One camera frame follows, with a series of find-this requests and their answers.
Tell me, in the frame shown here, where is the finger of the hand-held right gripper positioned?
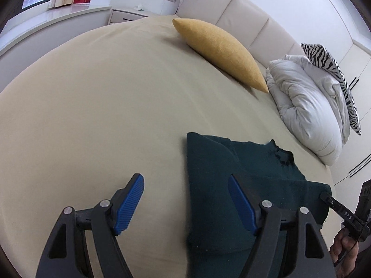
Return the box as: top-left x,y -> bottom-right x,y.
320,192 -> 367,239

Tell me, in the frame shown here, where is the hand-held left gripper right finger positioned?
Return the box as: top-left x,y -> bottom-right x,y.
227,174 -> 338,278

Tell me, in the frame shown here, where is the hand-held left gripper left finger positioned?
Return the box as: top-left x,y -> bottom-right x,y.
35,173 -> 145,278

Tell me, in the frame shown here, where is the dark green sweater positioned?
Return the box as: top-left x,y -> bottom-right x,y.
185,132 -> 332,278

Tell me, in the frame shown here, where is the person's right hand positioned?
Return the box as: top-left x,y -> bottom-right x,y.
330,230 -> 360,267

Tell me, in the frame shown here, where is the bed with beige sheet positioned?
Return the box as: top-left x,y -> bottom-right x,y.
0,14 -> 342,278

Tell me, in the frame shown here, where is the white duvet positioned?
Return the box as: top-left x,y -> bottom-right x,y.
266,54 -> 351,166

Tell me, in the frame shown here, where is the white wardrobe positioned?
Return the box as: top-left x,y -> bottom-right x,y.
330,38 -> 371,186

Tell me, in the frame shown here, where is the zebra striped pillow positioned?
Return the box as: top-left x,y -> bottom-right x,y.
301,43 -> 362,136

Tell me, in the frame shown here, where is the yellow pillow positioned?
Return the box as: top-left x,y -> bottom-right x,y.
172,18 -> 269,94

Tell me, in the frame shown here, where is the white nightstand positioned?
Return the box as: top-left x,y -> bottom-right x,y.
109,8 -> 161,26

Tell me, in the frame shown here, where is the white window sill counter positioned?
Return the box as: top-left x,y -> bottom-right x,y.
0,6 -> 112,76

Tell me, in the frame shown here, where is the cream padded headboard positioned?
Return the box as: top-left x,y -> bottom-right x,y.
176,0 -> 305,67

